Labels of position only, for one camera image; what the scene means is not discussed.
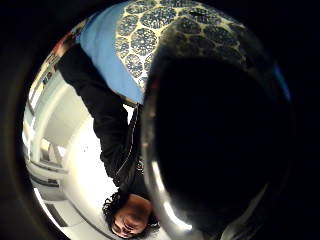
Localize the colourful items on wall shelf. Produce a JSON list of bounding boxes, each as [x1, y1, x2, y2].
[[46, 23, 84, 68]]

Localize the blue tablecloth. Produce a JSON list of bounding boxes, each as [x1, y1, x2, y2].
[[78, 2, 146, 106]]

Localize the the person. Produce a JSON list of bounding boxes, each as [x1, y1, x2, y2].
[[55, 43, 162, 240]]

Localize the citrus slice patterned table mat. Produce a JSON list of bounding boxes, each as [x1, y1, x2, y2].
[[114, 0, 249, 92]]

